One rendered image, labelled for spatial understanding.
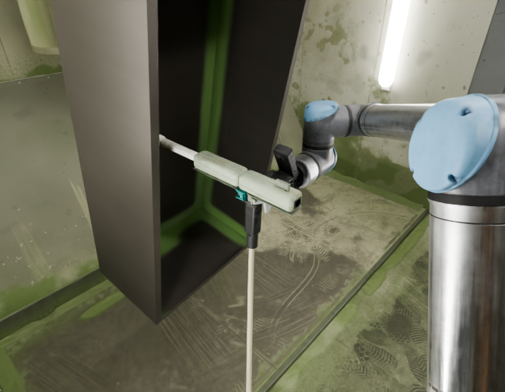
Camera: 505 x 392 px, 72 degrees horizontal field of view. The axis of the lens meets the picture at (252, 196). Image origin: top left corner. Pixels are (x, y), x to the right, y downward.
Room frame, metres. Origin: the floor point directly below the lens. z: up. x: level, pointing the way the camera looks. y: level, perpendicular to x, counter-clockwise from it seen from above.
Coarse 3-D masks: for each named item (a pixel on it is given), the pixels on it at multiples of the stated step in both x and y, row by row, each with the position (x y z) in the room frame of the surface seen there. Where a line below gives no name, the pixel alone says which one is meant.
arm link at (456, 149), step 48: (480, 96) 0.42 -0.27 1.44; (432, 144) 0.41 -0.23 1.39; (480, 144) 0.36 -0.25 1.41; (432, 192) 0.39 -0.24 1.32; (480, 192) 0.35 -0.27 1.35; (432, 240) 0.37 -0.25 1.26; (480, 240) 0.33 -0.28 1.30; (432, 288) 0.34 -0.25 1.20; (480, 288) 0.30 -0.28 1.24; (432, 336) 0.31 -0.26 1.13; (480, 336) 0.28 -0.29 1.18; (432, 384) 0.28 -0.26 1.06; (480, 384) 0.25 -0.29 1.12
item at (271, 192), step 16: (160, 144) 0.91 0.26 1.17; (176, 144) 0.89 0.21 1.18; (208, 160) 0.78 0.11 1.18; (224, 160) 0.78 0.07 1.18; (224, 176) 0.74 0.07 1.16; (240, 176) 0.71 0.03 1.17; (256, 176) 0.71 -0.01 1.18; (256, 192) 0.68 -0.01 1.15; (272, 192) 0.65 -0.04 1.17; (288, 192) 0.64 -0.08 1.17; (256, 208) 0.69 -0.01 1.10; (288, 208) 0.62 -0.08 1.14; (256, 224) 0.69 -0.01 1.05; (256, 240) 0.70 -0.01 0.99
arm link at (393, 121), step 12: (348, 108) 0.95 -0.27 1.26; (360, 108) 0.95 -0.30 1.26; (372, 108) 0.90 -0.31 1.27; (384, 108) 0.84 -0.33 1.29; (396, 108) 0.79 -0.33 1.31; (408, 108) 0.75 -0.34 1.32; (420, 108) 0.71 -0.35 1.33; (360, 120) 0.91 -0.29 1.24; (372, 120) 0.86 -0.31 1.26; (384, 120) 0.80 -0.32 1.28; (396, 120) 0.76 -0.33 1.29; (408, 120) 0.72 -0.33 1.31; (348, 132) 0.93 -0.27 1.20; (360, 132) 0.92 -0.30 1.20; (372, 132) 0.86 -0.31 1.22; (384, 132) 0.80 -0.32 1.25; (396, 132) 0.75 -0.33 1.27; (408, 132) 0.71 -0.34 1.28
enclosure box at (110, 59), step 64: (64, 0) 0.89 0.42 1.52; (128, 0) 0.74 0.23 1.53; (192, 0) 1.30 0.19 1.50; (256, 0) 1.31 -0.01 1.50; (64, 64) 0.94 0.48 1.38; (128, 64) 0.77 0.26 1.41; (192, 64) 1.34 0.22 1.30; (256, 64) 1.31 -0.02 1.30; (128, 128) 0.80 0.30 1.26; (192, 128) 1.39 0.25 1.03; (256, 128) 1.31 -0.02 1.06; (128, 192) 0.84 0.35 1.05; (192, 192) 1.46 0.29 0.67; (128, 256) 0.90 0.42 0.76; (192, 256) 1.20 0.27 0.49
